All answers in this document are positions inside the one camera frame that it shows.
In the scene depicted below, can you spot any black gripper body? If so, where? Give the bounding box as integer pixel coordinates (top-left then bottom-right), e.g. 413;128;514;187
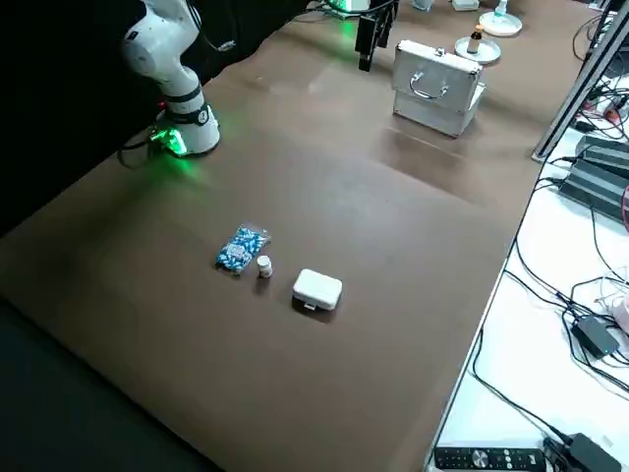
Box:
363;0;400;17

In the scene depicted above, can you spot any silver aluminium medical kit case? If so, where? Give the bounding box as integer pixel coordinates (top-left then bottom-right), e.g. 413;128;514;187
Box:
391;38;487;138

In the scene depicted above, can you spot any round gray plate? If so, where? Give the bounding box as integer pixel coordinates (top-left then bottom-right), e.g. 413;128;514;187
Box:
454;36;502;65

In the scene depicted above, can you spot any round white plate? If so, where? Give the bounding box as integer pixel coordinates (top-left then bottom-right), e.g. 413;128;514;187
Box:
479;10;522;36

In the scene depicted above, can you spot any blue white pill bag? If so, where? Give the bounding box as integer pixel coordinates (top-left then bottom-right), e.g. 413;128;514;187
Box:
214;220;272;276

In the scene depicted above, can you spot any black ribbed power brick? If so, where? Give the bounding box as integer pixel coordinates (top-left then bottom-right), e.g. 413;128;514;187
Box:
579;135;629;171
559;156;629;222

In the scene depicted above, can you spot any black laptop power adapter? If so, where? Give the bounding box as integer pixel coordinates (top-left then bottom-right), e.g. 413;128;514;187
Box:
572;314;621;359

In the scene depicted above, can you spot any black remote control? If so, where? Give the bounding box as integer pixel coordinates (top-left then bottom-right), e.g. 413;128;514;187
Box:
434;445;547;472

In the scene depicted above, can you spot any black cable with silver plug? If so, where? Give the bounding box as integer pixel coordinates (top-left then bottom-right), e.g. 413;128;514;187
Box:
184;0;240;53

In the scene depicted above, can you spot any aluminium camera post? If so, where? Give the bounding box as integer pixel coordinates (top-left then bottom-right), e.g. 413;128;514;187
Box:
530;0;629;161

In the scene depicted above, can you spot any black arm base cable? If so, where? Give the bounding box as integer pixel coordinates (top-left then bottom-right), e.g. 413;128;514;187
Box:
116;130;163;171

